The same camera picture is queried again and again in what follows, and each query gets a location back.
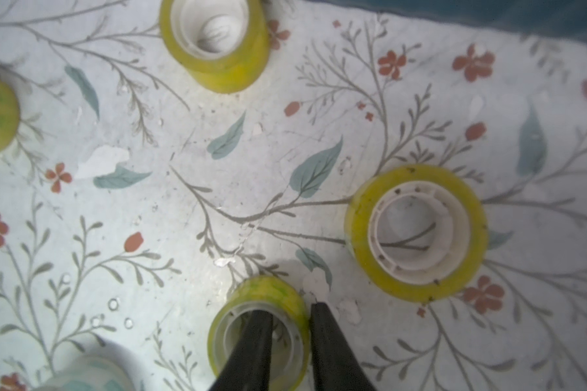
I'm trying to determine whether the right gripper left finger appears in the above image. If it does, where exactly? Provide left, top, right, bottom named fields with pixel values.
left=210, top=311, right=273, bottom=391

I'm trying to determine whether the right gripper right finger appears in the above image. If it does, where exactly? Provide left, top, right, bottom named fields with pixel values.
left=310, top=302, right=375, bottom=391

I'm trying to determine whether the pale tape roll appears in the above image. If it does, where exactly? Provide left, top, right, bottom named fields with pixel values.
left=34, top=355, right=136, bottom=391

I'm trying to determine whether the tape roll box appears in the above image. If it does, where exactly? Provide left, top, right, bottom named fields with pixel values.
left=159, top=0, right=270, bottom=94

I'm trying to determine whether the teal plastic storage box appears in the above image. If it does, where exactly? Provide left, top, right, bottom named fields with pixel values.
left=307, top=0, right=587, bottom=47

